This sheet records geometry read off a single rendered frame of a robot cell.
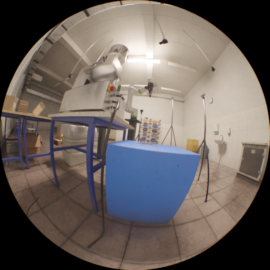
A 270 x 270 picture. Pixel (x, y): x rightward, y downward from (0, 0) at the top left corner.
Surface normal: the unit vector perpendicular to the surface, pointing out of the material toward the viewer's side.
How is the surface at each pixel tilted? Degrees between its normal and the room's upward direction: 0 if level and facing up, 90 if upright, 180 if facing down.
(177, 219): 0
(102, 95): 90
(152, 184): 90
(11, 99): 97
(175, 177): 90
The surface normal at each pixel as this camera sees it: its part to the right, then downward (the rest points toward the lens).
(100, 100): -0.13, -0.01
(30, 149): 0.98, 0.13
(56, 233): 0.13, -0.99
